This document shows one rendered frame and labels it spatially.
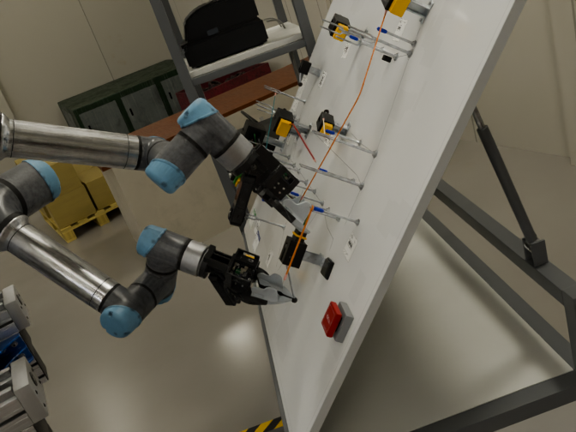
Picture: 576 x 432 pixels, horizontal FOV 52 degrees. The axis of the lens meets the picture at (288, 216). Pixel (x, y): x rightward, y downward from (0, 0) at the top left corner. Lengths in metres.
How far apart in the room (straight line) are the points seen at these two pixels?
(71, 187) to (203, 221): 1.68
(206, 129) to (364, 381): 0.68
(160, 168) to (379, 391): 0.69
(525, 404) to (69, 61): 9.67
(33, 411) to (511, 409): 0.97
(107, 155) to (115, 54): 9.29
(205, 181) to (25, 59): 6.31
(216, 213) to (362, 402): 3.30
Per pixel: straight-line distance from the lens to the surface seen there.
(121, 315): 1.31
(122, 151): 1.29
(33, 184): 1.51
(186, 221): 4.49
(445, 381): 1.39
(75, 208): 5.84
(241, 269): 1.30
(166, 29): 2.11
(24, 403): 1.39
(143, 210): 4.38
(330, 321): 1.11
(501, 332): 1.49
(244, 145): 1.22
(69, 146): 1.27
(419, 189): 1.01
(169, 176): 1.19
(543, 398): 1.33
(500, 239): 1.45
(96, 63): 10.50
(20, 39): 10.38
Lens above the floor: 1.72
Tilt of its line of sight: 23 degrees down
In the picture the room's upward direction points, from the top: 20 degrees counter-clockwise
